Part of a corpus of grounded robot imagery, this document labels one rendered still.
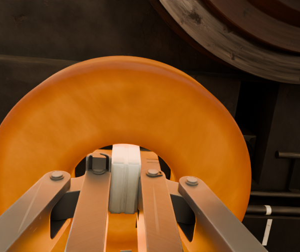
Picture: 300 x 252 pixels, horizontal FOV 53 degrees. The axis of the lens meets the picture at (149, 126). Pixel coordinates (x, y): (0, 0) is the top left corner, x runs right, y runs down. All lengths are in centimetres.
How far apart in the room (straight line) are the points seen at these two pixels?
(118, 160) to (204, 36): 23
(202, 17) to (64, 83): 22
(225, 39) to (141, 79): 21
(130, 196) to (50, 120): 6
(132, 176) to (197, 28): 23
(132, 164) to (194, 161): 4
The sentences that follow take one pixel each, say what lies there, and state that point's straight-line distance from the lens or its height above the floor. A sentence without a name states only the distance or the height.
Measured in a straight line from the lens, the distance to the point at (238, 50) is 36.
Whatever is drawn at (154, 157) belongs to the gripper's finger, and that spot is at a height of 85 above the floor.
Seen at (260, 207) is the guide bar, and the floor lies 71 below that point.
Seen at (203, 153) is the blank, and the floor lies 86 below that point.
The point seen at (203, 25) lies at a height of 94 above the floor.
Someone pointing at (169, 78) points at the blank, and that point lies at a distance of 16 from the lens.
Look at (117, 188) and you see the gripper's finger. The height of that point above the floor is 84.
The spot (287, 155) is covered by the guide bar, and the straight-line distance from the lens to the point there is 52.
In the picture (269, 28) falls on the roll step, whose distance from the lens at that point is 36.
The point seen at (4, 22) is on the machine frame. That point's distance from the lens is 52.
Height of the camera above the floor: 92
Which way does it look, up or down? 16 degrees down
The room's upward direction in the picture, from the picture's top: 5 degrees clockwise
